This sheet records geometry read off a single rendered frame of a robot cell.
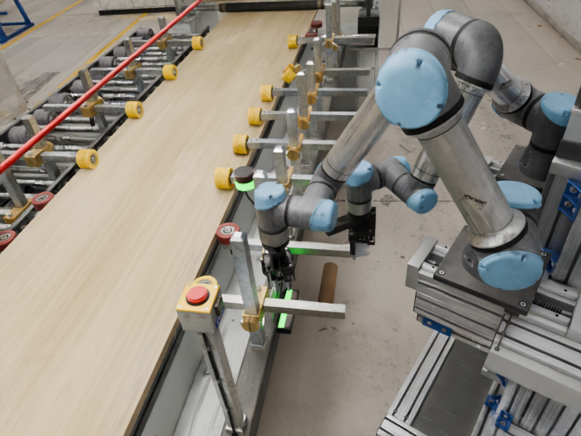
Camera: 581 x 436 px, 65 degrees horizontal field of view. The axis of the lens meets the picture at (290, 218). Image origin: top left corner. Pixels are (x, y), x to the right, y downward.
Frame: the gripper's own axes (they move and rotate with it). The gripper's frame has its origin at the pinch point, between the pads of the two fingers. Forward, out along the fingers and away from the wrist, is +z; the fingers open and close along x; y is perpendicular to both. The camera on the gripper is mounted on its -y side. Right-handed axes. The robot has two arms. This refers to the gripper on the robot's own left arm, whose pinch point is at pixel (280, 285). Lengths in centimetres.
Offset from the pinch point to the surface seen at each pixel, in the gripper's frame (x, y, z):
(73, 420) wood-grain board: -53, 27, 3
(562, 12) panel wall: 377, -397, 72
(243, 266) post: -9.1, 3.2, -13.1
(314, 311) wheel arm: 8.3, 5.0, 7.7
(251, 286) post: -8.1, 3.6, -5.7
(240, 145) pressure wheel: -4, -77, -3
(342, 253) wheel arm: 22.4, -16.4, 7.7
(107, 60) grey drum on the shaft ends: -83, -239, 8
